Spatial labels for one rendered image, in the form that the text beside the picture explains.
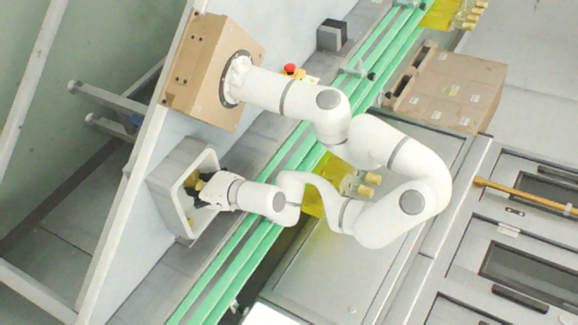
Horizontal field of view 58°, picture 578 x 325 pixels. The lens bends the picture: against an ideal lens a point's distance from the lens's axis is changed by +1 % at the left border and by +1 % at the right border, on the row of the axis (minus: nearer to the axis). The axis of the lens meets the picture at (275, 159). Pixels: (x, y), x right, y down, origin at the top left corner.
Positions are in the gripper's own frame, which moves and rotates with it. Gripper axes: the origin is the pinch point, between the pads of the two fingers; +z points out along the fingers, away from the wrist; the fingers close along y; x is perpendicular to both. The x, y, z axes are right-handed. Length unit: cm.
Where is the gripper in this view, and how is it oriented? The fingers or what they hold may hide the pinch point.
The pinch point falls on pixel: (197, 184)
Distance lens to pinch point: 141.9
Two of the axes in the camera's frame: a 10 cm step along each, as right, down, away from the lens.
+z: -7.7, -1.2, 6.3
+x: -3.7, -7.1, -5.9
